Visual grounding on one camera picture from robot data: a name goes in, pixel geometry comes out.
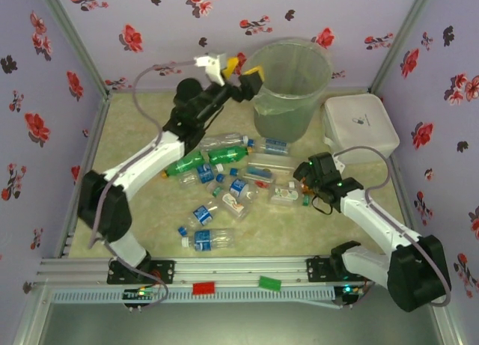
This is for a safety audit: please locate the colourful label bottle green cap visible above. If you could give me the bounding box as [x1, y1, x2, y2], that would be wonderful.
[267, 183, 311, 208]

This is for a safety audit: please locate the clear bottle striped blue label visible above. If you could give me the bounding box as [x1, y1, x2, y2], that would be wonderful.
[249, 136, 292, 156]

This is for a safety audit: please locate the clear bottle white cap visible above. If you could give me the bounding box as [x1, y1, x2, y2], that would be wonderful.
[198, 132, 251, 152]

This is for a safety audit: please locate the green bottle orange cap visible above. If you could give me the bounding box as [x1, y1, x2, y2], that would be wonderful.
[161, 151, 207, 180]

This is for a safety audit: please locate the blue label bottle white cap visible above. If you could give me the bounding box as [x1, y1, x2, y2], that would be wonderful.
[180, 228, 237, 253]
[178, 162, 226, 191]

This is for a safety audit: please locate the white orange label bottle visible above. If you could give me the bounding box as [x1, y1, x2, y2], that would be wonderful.
[207, 186, 251, 222]

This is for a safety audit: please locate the grey translucent waste bin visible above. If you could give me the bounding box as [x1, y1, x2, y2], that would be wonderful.
[239, 37, 335, 144]

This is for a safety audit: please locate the clear flat plastic box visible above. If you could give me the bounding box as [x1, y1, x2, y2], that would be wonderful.
[249, 153, 296, 174]

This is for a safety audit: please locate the white lidded plastic container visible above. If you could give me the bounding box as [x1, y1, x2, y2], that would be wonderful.
[322, 94, 400, 165]

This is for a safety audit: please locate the green block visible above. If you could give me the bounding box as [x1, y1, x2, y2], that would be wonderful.
[258, 275, 283, 291]

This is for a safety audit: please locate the red block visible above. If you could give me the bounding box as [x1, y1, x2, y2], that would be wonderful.
[192, 281, 216, 296]

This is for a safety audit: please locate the left circuit board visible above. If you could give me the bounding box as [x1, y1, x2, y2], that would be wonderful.
[122, 287, 157, 300]

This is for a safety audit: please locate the left grey arm cable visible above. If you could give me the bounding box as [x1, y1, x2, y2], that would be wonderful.
[88, 59, 199, 309]

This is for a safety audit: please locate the aluminium side rail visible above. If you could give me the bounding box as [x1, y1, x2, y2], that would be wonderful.
[55, 94, 110, 259]
[384, 153, 417, 232]

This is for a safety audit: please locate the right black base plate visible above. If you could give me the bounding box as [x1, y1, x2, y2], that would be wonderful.
[305, 256, 375, 284]

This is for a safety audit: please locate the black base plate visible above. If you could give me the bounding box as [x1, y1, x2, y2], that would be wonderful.
[305, 256, 375, 284]
[106, 259, 177, 285]

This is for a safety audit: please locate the aluminium front rail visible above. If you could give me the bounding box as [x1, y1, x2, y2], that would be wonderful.
[36, 255, 376, 287]

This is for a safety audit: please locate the white slotted cable duct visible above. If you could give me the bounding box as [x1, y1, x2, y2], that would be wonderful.
[49, 287, 337, 305]

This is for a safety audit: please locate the aluminium corner post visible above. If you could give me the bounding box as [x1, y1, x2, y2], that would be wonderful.
[369, 0, 439, 94]
[34, 0, 110, 96]

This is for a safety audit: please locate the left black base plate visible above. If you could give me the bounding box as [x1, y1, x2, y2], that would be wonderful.
[106, 259, 177, 285]

